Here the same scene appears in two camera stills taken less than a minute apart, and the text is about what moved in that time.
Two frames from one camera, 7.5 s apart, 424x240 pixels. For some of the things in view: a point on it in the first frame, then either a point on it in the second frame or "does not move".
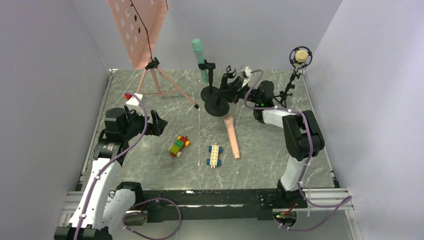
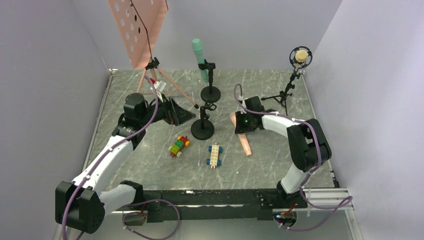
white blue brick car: [215, 150] does not move
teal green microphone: [197, 48] does not move
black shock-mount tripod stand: [300, 57] does not move
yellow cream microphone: [301, 55] does not move
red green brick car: [176, 149] does not move
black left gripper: [151, 123] -> [170, 110]
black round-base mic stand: [210, 90] does not move
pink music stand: [138, 23] does not move
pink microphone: [229, 121] -> [242, 137]
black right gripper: [234, 85] -> [240, 122]
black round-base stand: [217, 106] -> [203, 129]
